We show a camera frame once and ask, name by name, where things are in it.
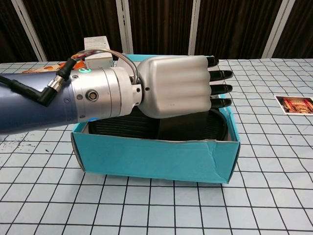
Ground orange biscuit box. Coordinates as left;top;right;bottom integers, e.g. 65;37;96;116
22;61;85;74

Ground photo postcard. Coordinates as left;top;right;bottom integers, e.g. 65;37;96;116
274;95;313;115

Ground thin coloured wrist wires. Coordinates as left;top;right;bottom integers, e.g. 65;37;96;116
73;48;139;84

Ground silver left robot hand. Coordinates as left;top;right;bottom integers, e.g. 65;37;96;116
137;55;233;120

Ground tall white carton box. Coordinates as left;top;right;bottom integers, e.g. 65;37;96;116
84;36;114;69

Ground black rubber slipper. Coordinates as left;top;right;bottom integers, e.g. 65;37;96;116
87;109;228;142

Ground white metal partition post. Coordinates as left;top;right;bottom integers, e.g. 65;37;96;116
261;0;296;59
116;0;134;54
188;0;205;56
11;0;47;62

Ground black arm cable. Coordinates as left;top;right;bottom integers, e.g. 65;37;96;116
0;57;76;108

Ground blue checked tablecloth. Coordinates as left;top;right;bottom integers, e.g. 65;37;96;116
0;57;313;235

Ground light blue shoe box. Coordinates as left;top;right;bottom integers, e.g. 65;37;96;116
70;53;242;184

